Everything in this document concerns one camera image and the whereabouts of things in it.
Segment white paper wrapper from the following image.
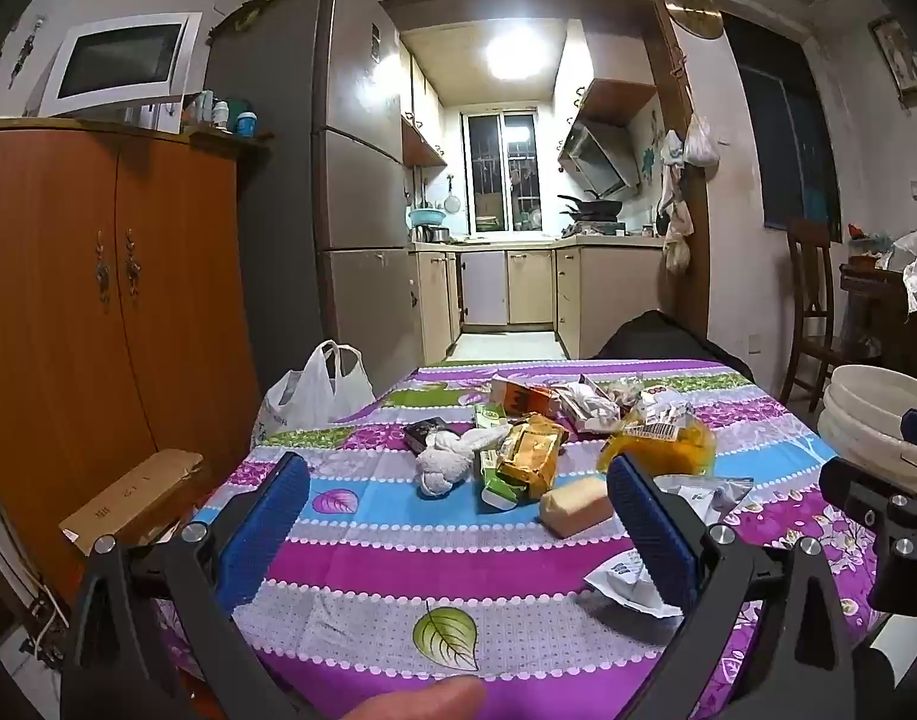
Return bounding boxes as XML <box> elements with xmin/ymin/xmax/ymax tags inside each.
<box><xmin>584</xmin><ymin>548</ymin><xmax>682</xmax><ymax>619</ymax></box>

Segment yellow plastic wrapper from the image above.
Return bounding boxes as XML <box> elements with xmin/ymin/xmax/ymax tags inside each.
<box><xmin>597</xmin><ymin>413</ymin><xmax>715</xmax><ymax>476</ymax></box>

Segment clear plastic wrapper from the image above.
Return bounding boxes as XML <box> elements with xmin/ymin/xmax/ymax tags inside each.
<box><xmin>612</xmin><ymin>377</ymin><xmax>693</xmax><ymax>427</ymax></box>

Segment gold foil wrapper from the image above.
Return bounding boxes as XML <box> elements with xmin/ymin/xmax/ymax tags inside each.
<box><xmin>499</xmin><ymin>413</ymin><xmax>568</xmax><ymax>500</ymax></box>

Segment black snack packet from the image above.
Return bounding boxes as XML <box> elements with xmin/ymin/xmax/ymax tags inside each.
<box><xmin>403</xmin><ymin>416</ymin><xmax>449</xmax><ymax>455</ymax></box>

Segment orange carton box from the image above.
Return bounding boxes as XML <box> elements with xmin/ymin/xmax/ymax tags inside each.
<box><xmin>490</xmin><ymin>377</ymin><xmax>558</xmax><ymax>418</ymax></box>

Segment white knotted cloth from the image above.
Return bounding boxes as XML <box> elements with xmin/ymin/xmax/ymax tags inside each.
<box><xmin>416</xmin><ymin>424</ymin><xmax>511</xmax><ymax>497</ymax></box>

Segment silver snack bag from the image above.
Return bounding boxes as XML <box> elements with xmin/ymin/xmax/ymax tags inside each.
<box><xmin>555</xmin><ymin>382</ymin><xmax>623</xmax><ymax>434</ymax></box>

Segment green toothpaste box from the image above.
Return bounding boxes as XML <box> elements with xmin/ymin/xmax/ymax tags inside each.
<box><xmin>475</xmin><ymin>403</ymin><xmax>530</xmax><ymax>512</ymax></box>

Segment kitchen base cabinets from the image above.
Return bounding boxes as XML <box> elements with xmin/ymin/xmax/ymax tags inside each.
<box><xmin>411</xmin><ymin>236</ymin><xmax>662</xmax><ymax>362</ymax></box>

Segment kitchen window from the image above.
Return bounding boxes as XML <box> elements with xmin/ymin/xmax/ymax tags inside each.
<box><xmin>463</xmin><ymin>110</ymin><xmax>543</xmax><ymax>234</ymax></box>

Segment operator hand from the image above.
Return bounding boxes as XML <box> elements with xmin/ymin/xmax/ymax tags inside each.
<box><xmin>343</xmin><ymin>676</ymin><xmax>486</xmax><ymax>720</ymax></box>

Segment white plastic bucket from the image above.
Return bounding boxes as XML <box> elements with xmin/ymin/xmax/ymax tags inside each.
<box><xmin>818</xmin><ymin>364</ymin><xmax>917</xmax><ymax>494</ymax></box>

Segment white red medicine box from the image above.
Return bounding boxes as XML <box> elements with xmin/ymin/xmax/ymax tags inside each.
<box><xmin>654</xmin><ymin>475</ymin><xmax>753</xmax><ymax>525</ymax></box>

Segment dark wooden table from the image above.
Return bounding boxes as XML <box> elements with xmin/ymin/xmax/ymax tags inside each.
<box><xmin>840</xmin><ymin>263</ymin><xmax>917</xmax><ymax>379</ymax></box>

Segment cardboard box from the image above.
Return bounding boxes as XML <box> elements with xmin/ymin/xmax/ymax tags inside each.
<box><xmin>60</xmin><ymin>449</ymin><xmax>209</xmax><ymax>556</ymax></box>

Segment dark wooden chair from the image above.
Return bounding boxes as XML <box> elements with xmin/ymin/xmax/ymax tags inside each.
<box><xmin>779</xmin><ymin>218</ymin><xmax>880</xmax><ymax>413</ymax></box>

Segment floral striped tablecloth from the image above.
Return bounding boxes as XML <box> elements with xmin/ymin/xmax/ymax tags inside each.
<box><xmin>200</xmin><ymin>359</ymin><xmax>875</xmax><ymax>718</ymax></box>

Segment white plastic sheet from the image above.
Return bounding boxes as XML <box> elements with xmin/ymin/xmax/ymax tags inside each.
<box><xmin>880</xmin><ymin>231</ymin><xmax>917</xmax><ymax>314</ymax></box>

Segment white plastic shopping bag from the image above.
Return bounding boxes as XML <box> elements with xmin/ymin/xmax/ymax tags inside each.
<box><xmin>250</xmin><ymin>340</ymin><xmax>374</xmax><ymax>445</ymax></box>

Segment black cloth covered object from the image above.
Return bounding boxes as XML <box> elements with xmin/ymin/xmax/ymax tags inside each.
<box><xmin>594</xmin><ymin>310</ymin><xmax>755</xmax><ymax>382</ymax></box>

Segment brown wooden wardrobe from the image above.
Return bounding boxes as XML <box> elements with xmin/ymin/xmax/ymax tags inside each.
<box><xmin>0</xmin><ymin>119</ymin><xmax>260</xmax><ymax>600</ymax></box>

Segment black wok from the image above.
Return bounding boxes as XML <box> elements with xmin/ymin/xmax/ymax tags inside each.
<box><xmin>559</xmin><ymin>193</ymin><xmax>623</xmax><ymax>223</ymax></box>

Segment hanging white plastic bag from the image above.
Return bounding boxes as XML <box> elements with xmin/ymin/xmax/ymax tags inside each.
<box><xmin>683</xmin><ymin>112</ymin><xmax>721</xmax><ymax>169</ymax></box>

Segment range hood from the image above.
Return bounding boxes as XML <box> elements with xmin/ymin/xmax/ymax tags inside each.
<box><xmin>559</xmin><ymin>119</ymin><xmax>641</xmax><ymax>202</ymax></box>

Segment white microwave oven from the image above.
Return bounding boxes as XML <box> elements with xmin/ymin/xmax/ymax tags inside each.
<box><xmin>34</xmin><ymin>11</ymin><xmax>202</xmax><ymax>117</ymax></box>

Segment grey refrigerator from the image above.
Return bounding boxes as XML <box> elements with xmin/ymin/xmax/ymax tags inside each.
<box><xmin>205</xmin><ymin>0</ymin><xmax>421</xmax><ymax>394</ymax></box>

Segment round gold wall clock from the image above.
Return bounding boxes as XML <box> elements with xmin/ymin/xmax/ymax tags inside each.
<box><xmin>664</xmin><ymin>0</ymin><xmax>726</xmax><ymax>41</ymax></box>

